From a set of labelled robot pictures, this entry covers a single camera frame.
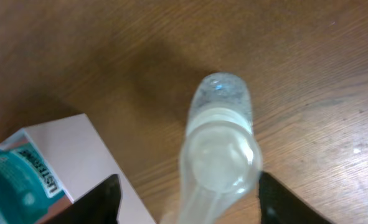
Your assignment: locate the teal Listerine mouthwash bottle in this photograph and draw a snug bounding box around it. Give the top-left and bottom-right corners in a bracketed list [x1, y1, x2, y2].
[0, 142, 65, 223]

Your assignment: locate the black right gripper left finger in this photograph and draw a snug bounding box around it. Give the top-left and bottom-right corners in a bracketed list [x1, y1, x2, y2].
[46, 174, 121, 224]

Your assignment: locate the clear purple sanitizer bottle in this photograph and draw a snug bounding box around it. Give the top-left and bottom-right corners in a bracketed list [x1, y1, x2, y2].
[160, 72, 263, 223]

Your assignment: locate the pink white open box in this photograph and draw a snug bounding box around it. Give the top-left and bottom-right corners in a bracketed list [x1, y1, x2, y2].
[0, 114, 155, 224]

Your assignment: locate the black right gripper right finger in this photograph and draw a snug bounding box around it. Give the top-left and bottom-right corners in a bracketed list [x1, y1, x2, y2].
[258, 171, 332, 224]

